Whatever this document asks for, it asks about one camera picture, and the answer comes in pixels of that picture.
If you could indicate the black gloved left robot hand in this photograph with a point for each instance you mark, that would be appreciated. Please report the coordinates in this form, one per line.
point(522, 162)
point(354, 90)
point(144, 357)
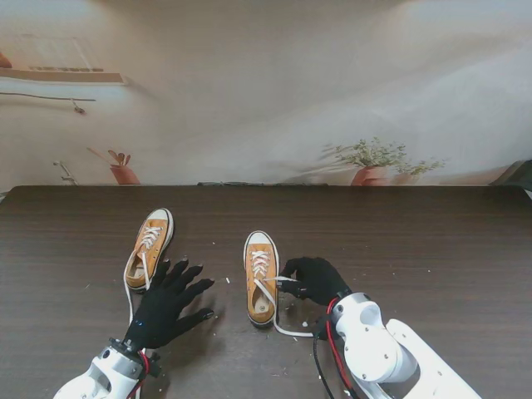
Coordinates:
point(160, 311)

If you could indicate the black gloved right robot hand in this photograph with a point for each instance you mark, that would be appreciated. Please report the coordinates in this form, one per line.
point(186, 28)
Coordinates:
point(324, 282)

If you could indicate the white shoelace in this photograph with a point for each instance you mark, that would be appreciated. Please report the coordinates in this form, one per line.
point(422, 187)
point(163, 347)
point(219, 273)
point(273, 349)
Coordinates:
point(297, 333)

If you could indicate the green plant in terracotta pot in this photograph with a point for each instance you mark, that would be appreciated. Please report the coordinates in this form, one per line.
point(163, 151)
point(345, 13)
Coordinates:
point(370, 174)

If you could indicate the terracotta pot with wooden utensils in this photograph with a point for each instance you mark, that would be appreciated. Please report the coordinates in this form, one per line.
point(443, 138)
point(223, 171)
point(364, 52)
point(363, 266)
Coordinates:
point(124, 174)

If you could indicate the metal tap fixture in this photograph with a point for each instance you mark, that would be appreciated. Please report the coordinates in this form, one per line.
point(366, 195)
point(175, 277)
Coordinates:
point(68, 178)

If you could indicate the metal wall rail with hook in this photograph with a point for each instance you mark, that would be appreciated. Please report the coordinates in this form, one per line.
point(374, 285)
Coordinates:
point(41, 97)

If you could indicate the wooden wall shelf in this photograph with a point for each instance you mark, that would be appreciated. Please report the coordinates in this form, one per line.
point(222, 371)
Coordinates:
point(62, 77)

